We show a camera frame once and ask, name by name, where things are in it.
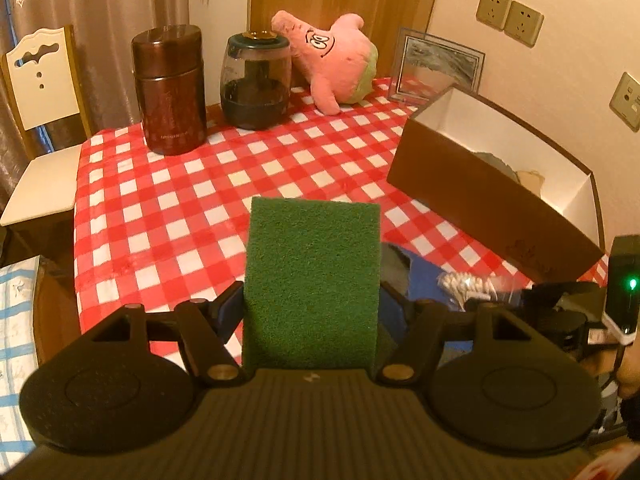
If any brown cylindrical canister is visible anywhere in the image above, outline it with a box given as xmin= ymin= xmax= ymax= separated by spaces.
xmin=131 ymin=24 xmax=208 ymax=157

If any pink starfish plush toy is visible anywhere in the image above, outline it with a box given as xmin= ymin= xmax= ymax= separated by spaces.
xmin=271 ymin=10 xmax=378 ymax=115

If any beige wall power socket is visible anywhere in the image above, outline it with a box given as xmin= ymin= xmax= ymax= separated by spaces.
xmin=475 ymin=0 xmax=512 ymax=30
xmin=504 ymin=1 xmax=545 ymax=48

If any striped knitted sock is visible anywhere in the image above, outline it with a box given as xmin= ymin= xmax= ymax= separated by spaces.
xmin=436 ymin=271 xmax=521 ymax=307

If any beige wall data socket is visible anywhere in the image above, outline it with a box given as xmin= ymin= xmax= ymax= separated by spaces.
xmin=609 ymin=71 xmax=640 ymax=133

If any red checkered tablecloth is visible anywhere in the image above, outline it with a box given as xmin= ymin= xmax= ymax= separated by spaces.
xmin=74 ymin=77 xmax=608 ymax=361

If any clear picture frame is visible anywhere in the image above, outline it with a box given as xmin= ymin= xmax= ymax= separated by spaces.
xmin=389 ymin=27 xmax=486 ymax=106

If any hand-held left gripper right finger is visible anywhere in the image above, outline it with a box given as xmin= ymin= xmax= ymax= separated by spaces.
xmin=377 ymin=282 xmax=532 ymax=389

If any grey cloth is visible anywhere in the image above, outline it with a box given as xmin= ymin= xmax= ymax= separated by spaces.
xmin=472 ymin=151 xmax=521 ymax=184

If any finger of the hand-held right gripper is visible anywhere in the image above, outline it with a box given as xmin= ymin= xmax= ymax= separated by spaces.
xmin=520 ymin=280 xmax=608 ymax=311

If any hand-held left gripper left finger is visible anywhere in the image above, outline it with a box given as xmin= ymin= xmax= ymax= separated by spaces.
xmin=92 ymin=280 xmax=249 ymax=389

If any blue patterned white cloth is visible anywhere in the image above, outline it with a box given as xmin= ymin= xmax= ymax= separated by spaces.
xmin=0 ymin=255 xmax=42 ymax=461

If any person's right hand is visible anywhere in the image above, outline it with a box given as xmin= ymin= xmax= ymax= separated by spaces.
xmin=580 ymin=347 xmax=640 ymax=397

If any white wooden chair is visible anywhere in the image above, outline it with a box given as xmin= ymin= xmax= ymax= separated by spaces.
xmin=0 ymin=25 xmax=93 ymax=228

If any green scouring pad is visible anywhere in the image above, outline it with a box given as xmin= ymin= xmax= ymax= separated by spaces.
xmin=241 ymin=196 xmax=383 ymax=375

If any brown cardboard box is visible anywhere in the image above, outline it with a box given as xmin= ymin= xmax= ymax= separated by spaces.
xmin=386 ymin=85 xmax=606 ymax=282

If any glass jar with dark lid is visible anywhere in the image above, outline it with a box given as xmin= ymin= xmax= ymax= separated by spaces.
xmin=220 ymin=31 xmax=293 ymax=130

